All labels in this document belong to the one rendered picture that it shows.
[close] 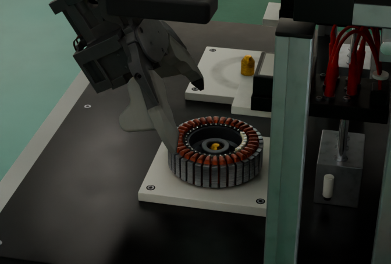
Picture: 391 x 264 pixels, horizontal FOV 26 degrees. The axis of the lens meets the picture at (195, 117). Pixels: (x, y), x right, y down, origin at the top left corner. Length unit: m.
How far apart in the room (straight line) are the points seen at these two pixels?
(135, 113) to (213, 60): 0.35
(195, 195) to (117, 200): 0.09
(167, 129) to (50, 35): 2.35
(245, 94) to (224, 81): 0.24
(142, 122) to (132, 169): 0.12
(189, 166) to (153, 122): 0.08
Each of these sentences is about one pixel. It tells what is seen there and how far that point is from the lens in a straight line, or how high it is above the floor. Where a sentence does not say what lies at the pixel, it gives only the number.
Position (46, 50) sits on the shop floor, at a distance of 3.13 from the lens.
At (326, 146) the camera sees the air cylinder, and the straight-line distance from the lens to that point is 0.97.
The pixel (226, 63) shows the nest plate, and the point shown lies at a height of 0.78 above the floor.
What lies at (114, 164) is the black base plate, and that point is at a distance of 1.03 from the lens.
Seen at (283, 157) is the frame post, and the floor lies 0.93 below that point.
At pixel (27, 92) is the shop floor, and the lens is 2.85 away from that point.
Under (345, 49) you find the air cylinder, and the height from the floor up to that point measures 0.82.
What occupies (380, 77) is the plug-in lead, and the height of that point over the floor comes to 0.93.
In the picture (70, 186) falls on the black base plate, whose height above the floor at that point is 0.77.
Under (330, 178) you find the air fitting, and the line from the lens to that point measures 0.94.
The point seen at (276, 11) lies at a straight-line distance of 1.17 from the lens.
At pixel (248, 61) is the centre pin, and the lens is 1.20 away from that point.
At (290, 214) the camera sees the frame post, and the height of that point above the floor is 0.87.
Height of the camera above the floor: 1.34
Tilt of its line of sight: 30 degrees down
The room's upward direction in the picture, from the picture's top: straight up
